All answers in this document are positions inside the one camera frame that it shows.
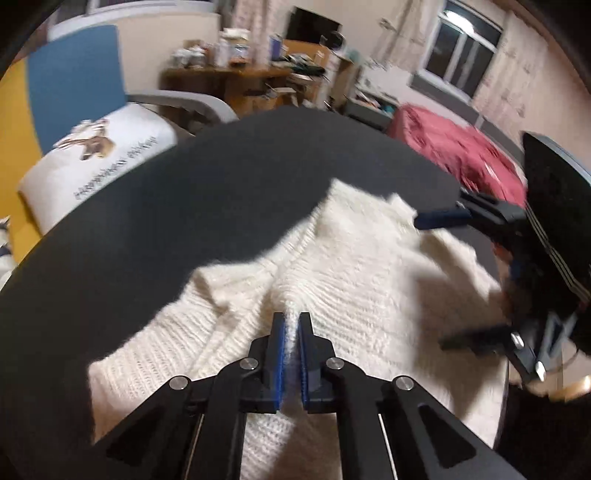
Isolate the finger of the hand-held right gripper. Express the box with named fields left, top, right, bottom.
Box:
left=438, top=323, right=523, bottom=356
left=414, top=191, right=527, bottom=232

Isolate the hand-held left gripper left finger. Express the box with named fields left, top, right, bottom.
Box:
left=95, top=312, right=284, bottom=480

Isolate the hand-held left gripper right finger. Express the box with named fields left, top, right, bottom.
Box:
left=298, top=312, right=527, bottom=480

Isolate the white knit sweater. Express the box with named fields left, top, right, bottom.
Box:
left=88, top=179, right=513, bottom=480

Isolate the red blanket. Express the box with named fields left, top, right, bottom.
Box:
left=385, top=104, right=529, bottom=208

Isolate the person's black clothing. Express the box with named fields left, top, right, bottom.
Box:
left=499, top=383, right=591, bottom=480

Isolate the beige patterned curtain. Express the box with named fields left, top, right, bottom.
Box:
left=471, top=14, right=555, bottom=134
left=372, top=0, right=444, bottom=70

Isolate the black television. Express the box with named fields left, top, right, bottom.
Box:
left=285, top=7, right=342, bottom=44

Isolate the wooden desk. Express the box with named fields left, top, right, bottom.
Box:
left=159, top=65, right=333, bottom=116

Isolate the white deer print pillow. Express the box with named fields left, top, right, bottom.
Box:
left=17, top=102, right=178, bottom=234

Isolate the clutter of boxes and bottles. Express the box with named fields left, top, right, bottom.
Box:
left=171, top=28, right=259, bottom=68

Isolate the blue white patterned pillow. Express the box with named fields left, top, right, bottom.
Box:
left=0, top=217, right=14, bottom=278

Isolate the grey yellow blue sofa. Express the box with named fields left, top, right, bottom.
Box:
left=0, top=23, right=241, bottom=264

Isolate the small white frame window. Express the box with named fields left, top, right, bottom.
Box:
left=422, top=9, right=504, bottom=97

